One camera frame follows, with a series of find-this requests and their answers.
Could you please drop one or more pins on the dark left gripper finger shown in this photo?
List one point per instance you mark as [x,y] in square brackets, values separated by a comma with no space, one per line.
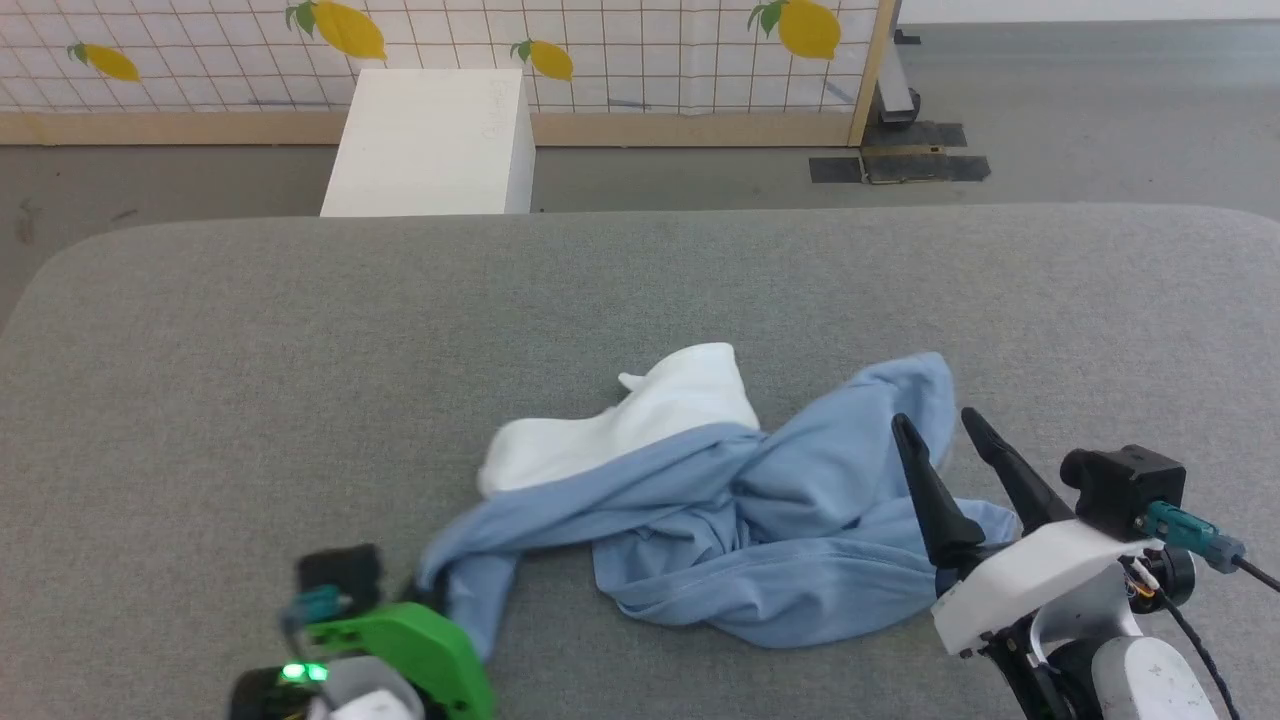
[428,594]

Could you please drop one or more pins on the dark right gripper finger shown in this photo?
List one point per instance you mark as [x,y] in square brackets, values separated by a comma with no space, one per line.
[938,510]
[1020,485]

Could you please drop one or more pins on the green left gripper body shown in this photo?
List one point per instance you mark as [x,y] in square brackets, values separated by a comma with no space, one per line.
[425,645]

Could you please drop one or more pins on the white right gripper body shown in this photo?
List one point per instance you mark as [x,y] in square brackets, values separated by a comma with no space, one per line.
[1040,575]

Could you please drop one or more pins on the blue and white t-shirt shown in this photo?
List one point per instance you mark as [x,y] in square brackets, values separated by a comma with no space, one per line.
[760,520]

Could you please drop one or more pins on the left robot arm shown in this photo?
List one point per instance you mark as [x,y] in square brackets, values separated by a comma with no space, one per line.
[350,695]

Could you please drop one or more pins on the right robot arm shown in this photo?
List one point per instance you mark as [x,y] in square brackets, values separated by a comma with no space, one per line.
[1140,680]

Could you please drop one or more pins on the grey fabric sofa seat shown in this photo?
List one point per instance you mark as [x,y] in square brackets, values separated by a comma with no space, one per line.
[300,380]

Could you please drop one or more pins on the white rectangular box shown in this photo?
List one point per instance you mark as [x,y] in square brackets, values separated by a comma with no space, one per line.
[430,140]

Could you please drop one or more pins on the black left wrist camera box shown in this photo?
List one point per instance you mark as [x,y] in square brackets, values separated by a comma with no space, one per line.
[340,572]

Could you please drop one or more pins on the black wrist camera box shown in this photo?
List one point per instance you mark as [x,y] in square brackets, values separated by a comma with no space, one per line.
[340,572]
[1125,485]

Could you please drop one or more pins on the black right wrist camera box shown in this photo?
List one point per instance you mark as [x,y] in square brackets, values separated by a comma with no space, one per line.
[1125,485]

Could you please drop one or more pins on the teal left camera connector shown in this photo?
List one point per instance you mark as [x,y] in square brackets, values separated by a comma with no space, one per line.
[315,605]

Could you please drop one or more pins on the teal camera connector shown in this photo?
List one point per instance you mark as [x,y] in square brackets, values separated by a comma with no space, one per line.
[315,605]
[1190,530]

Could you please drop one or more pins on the teal right camera connector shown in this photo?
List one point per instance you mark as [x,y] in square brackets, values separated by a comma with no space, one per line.
[1190,530]

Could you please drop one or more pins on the black tape floor bracket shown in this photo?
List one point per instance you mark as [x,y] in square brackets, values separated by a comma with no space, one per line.
[900,168]

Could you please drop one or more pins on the grey metal post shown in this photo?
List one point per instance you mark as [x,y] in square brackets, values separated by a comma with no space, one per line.
[893,85]

